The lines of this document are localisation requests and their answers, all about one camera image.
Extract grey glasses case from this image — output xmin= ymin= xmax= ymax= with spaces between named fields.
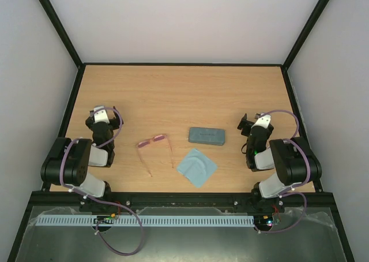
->
xmin=188 ymin=127 xmax=225 ymax=146

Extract pink translucent sunglasses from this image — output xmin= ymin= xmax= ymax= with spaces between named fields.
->
xmin=135 ymin=133 xmax=174 ymax=177

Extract light blue cleaning cloth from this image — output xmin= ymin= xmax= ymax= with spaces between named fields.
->
xmin=176 ymin=148 xmax=217 ymax=188

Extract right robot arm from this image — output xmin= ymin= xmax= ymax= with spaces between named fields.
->
xmin=237 ymin=110 xmax=322 ymax=212

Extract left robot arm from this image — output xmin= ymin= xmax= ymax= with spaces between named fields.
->
xmin=40 ymin=106 xmax=123 ymax=206

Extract metal tray foreground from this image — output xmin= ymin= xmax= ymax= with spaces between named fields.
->
xmin=16 ymin=207 xmax=346 ymax=261

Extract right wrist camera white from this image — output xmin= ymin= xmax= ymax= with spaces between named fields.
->
xmin=254 ymin=114 xmax=271 ymax=129

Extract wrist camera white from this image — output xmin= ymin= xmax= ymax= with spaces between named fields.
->
xmin=93 ymin=106 xmax=110 ymax=123
xmin=254 ymin=114 xmax=271 ymax=129

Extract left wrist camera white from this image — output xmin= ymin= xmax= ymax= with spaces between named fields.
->
xmin=93 ymin=106 xmax=110 ymax=123

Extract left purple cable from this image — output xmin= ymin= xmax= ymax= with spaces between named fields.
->
xmin=59 ymin=107 xmax=144 ymax=256

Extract black aluminium frame rail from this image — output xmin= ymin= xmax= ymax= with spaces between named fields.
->
xmin=28 ymin=190 xmax=335 ymax=214

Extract light blue slotted cable duct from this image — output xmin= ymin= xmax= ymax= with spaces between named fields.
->
xmin=35 ymin=215 xmax=254 ymax=227

